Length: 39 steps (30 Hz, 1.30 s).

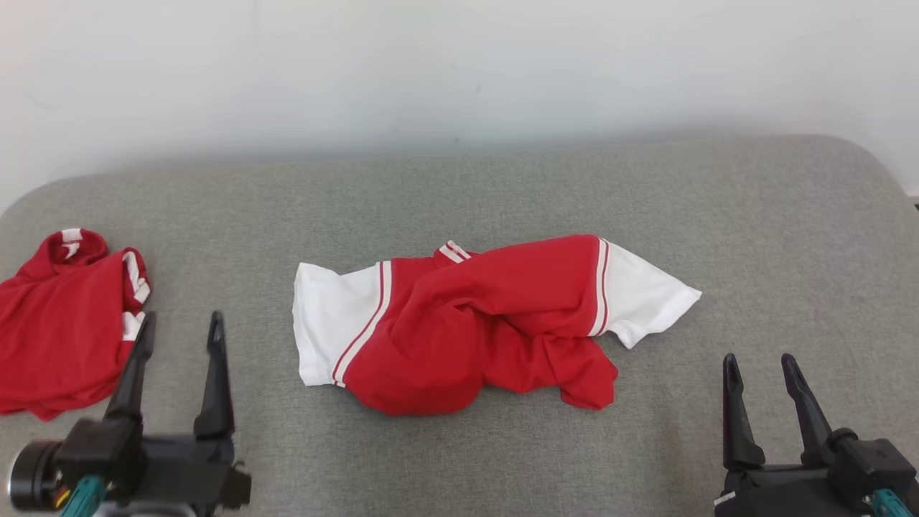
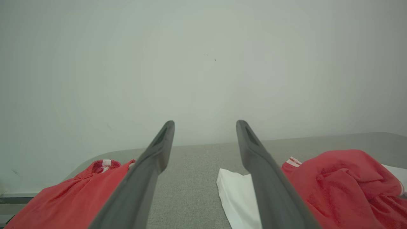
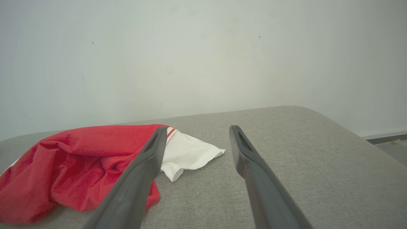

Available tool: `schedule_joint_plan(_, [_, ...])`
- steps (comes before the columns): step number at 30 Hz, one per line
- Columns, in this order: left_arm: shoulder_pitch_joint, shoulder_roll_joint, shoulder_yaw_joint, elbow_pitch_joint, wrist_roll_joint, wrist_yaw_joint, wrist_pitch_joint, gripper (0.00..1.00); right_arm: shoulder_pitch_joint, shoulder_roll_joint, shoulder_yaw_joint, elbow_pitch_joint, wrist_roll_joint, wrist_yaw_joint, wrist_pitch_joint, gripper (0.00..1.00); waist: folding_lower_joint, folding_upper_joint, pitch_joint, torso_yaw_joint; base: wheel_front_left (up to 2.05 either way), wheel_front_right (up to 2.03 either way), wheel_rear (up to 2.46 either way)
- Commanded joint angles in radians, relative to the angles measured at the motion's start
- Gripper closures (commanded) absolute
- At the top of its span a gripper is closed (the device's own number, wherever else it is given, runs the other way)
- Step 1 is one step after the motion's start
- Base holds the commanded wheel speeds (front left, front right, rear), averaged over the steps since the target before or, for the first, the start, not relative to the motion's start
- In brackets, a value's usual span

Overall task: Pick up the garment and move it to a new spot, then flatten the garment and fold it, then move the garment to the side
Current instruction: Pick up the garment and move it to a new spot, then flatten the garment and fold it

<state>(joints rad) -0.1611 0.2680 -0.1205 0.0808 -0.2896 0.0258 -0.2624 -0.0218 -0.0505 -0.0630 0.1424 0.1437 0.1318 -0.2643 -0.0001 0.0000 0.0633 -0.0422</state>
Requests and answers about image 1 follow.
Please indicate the red white basketball jersey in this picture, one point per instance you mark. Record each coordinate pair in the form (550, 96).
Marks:
(467, 323)

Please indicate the red shorts white trim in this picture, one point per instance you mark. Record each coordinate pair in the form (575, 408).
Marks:
(57, 323)

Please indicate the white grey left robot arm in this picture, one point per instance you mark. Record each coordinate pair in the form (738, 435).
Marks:
(143, 511)

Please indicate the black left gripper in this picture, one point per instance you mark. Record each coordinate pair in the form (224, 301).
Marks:
(172, 467)

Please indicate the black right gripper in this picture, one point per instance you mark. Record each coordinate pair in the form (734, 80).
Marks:
(797, 492)

